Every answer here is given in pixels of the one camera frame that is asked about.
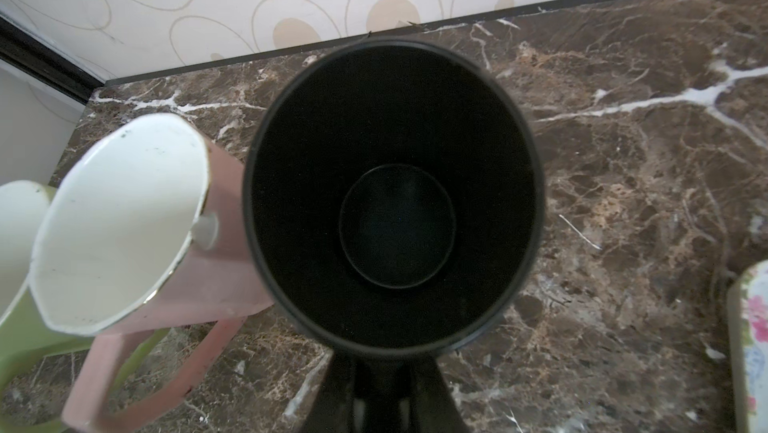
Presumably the black metal cup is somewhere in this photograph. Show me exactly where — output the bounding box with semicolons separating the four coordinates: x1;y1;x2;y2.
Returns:
242;38;546;359

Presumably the floral rectangular serving tray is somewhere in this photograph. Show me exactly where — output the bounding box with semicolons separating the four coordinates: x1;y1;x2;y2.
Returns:
727;260;768;432

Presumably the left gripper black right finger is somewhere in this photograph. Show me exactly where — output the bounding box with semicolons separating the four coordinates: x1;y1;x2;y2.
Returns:
408;357;469;433

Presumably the pink ceramic mug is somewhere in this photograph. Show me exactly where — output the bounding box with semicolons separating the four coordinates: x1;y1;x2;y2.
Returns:
29;113;271;432

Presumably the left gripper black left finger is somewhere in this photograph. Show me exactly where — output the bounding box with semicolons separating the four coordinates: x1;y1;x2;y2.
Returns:
299;353;359;433

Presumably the light green ceramic mug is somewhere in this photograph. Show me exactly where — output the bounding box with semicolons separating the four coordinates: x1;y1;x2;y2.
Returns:
0;179;172;433

